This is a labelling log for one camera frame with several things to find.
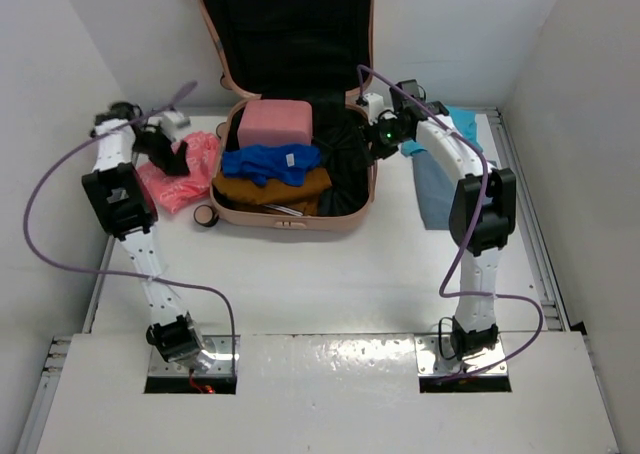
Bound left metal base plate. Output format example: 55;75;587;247
147;335;240;379

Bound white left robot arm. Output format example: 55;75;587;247
82;101;203;369

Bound metal base plate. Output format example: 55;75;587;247
414;334;508;379
147;335;240;379

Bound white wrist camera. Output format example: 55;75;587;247
159;110;191;137
357;93;385;124

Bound blue shirt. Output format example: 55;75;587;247
221;144;321;187

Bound pink toiletry box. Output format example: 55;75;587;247
237;99;313;148

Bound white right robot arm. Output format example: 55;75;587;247
357;98;516;360

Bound grey folded garment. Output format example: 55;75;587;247
411;151;455;231

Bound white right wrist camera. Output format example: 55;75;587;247
357;93;385;124

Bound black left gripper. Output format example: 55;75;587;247
131;120;189;176

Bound coral patterned garment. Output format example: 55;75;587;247
136;130;221;216

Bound brown shorts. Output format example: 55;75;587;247
212;167;332;216

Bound turquoise folded shirt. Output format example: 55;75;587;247
400;103;483;157

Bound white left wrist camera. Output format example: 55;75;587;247
159;110;191;137

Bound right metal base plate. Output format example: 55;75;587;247
414;334;508;379

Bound pink open suitcase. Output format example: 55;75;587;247
195;0;377;231

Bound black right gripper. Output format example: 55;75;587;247
352;115;410;170

